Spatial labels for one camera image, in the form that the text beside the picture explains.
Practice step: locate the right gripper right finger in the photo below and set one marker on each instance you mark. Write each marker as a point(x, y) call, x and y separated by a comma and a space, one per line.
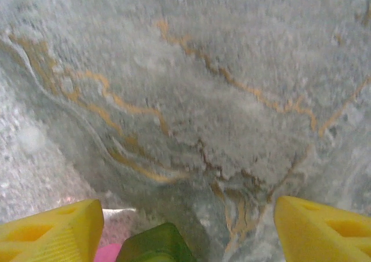
point(313, 233)

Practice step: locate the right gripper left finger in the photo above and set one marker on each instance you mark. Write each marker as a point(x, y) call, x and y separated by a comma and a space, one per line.
point(49, 238)

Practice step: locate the pink pill box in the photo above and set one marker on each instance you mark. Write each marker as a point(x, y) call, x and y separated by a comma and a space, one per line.
point(108, 253)

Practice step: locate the green pill box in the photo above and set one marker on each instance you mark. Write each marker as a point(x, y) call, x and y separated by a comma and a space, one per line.
point(156, 241)

